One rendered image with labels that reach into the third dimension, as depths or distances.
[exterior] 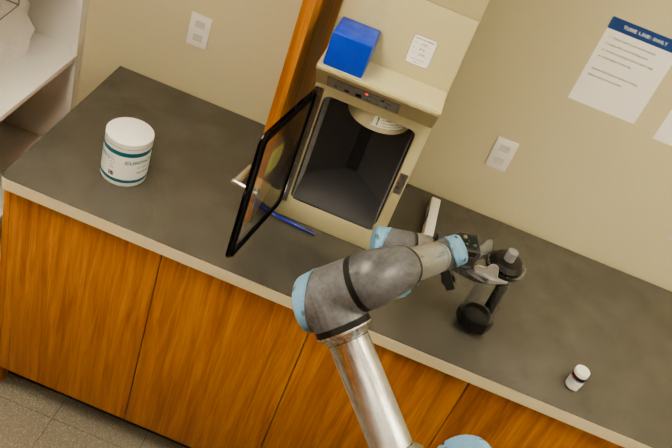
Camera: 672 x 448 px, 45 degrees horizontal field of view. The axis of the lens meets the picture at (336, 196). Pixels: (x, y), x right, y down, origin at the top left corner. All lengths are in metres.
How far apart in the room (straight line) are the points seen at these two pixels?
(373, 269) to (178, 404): 1.27
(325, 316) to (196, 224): 0.77
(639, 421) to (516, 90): 0.99
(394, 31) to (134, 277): 1.00
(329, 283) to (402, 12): 0.73
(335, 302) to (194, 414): 1.19
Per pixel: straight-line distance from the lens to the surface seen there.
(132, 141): 2.25
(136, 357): 2.59
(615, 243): 2.80
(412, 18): 1.99
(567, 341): 2.44
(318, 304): 1.58
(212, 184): 2.41
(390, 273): 1.55
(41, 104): 3.12
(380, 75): 2.01
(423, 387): 2.30
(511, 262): 2.13
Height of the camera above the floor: 2.45
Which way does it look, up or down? 37 degrees down
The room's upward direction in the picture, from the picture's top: 21 degrees clockwise
